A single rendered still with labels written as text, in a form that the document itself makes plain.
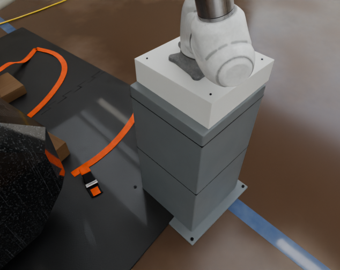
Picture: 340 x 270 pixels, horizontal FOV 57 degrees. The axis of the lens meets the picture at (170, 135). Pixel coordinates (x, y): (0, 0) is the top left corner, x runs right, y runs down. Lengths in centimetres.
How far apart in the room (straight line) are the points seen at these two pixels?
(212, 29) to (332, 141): 167
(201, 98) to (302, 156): 128
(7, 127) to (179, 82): 69
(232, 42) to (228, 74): 8
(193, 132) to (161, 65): 28
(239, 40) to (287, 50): 223
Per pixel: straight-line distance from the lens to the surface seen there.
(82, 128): 226
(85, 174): 195
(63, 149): 206
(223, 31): 87
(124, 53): 292
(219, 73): 88
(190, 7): 107
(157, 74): 117
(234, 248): 177
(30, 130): 143
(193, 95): 107
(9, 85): 267
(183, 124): 114
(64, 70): 280
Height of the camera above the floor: 162
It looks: 49 degrees down
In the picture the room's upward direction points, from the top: straight up
